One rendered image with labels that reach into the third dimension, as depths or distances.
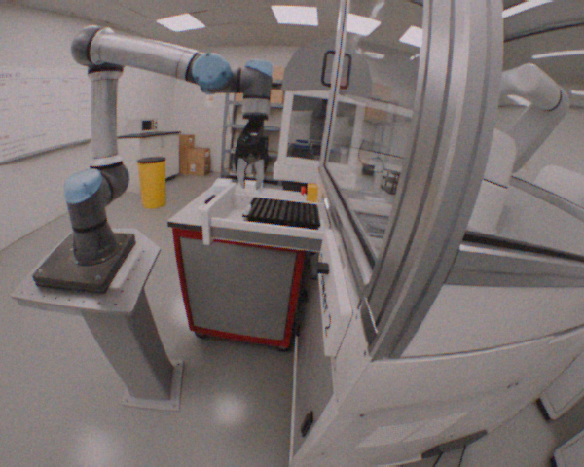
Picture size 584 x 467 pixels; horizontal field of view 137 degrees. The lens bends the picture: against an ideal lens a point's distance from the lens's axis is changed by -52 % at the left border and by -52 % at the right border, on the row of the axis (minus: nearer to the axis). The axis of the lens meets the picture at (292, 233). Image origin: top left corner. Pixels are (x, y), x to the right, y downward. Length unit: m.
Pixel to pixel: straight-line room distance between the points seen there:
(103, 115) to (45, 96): 3.01
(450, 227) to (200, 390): 1.25
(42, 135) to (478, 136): 3.77
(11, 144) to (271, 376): 3.52
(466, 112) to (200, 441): 1.26
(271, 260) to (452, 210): 0.84
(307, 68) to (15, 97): 3.22
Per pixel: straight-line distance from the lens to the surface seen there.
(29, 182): 3.68
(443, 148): 0.19
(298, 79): 1.53
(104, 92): 0.81
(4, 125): 3.53
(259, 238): 0.65
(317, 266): 0.46
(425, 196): 0.21
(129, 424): 1.32
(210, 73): 0.53
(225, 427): 1.22
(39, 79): 3.78
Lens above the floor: 1.16
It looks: 26 degrees down
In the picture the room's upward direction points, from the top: 7 degrees clockwise
